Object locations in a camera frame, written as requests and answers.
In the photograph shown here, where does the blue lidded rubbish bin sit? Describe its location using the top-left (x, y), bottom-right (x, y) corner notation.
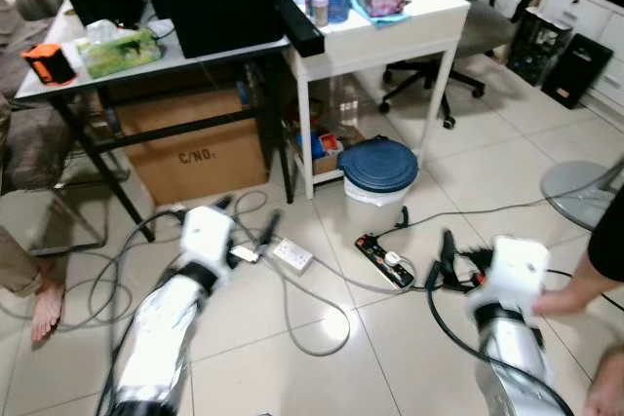
top-left (336, 137), bottom-right (420, 209)

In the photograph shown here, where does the white power socket block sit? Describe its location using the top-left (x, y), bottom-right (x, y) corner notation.
top-left (270, 237), bottom-right (316, 274)

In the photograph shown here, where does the brown cardboard box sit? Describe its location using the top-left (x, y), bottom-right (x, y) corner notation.
top-left (115, 87), bottom-right (270, 207)

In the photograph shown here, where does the black power strip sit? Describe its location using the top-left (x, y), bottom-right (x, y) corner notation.
top-left (353, 232), bottom-right (417, 290)

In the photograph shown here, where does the small box of clutter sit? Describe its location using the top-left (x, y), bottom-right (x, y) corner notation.
top-left (295, 127), bottom-right (344, 177)

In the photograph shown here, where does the person leg with black shorts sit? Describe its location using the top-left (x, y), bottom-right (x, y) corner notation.
top-left (530, 190), bottom-right (624, 319)

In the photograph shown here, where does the grey round fan base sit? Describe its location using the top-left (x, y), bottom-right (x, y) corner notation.
top-left (539, 160), bottom-right (622, 233)

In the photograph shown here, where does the bare person foot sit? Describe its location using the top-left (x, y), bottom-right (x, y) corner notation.
top-left (582, 349), bottom-right (624, 416)

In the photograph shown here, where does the green tissue pack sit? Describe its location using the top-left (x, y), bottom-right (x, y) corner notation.
top-left (75, 20), bottom-right (164, 80)

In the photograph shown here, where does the black soundbar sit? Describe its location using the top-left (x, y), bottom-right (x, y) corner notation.
top-left (275, 0), bottom-right (327, 58)

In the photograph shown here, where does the brown cushioned metal chair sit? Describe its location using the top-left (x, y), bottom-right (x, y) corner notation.
top-left (0, 0), bottom-right (132, 257)

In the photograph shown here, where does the large black monitor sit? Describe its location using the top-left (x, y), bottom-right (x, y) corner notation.
top-left (136, 0), bottom-right (286, 59)

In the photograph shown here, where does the person leg in khaki trousers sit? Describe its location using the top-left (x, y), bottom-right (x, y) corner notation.
top-left (0, 225), bottom-right (66, 345)

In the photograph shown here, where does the grey table with black legs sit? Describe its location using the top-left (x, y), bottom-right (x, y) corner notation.
top-left (14, 0), bottom-right (298, 244)

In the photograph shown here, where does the black flat panel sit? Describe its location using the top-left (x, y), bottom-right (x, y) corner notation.
top-left (540, 33), bottom-right (616, 111)

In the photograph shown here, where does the black computer tower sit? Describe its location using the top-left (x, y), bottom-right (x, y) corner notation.
top-left (506, 7), bottom-right (575, 88)

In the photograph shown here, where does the black office chair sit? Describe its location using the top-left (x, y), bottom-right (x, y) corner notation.
top-left (378, 0), bottom-right (539, 131)

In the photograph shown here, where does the orange and black device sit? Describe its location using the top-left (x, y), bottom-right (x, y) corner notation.
top-left (20, 42), bottom-right (78, 87)

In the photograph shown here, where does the white table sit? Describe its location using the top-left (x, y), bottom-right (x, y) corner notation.
top-left (281, 0), bottom-right (473, 201)

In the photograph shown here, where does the blue round container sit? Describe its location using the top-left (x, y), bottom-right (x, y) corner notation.
top-left (326, 0), bottom-right (354, 24)

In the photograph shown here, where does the white drawer cabinet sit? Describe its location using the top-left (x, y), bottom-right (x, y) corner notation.
top-left (539, 0), bottom-right (624, 117)

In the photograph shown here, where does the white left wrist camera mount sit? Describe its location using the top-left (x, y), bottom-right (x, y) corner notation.
top-left (180, 206), bottom-right (236, 271)

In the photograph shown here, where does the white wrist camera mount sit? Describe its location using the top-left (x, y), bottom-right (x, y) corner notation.
top-left (485, 235), bottom-right (550, 316)
top-left (180, 206), bottom-right (236, 271)

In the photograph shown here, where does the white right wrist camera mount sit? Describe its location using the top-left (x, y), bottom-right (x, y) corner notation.
top-left (485, 235), bottom-right (550, 316)

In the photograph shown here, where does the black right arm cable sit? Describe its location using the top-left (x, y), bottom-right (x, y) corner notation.
top-left (424, 258), bottom-right (578, 416)

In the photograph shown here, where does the grey floor cable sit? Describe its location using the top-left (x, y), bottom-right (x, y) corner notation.
top-left (58, 190), bottom-right (430, 359)

